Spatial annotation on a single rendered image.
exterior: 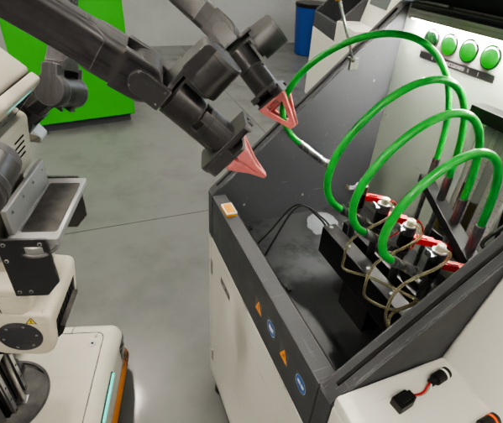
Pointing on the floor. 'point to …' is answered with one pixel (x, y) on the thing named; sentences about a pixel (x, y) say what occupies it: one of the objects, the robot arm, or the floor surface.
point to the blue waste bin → (304, 25)
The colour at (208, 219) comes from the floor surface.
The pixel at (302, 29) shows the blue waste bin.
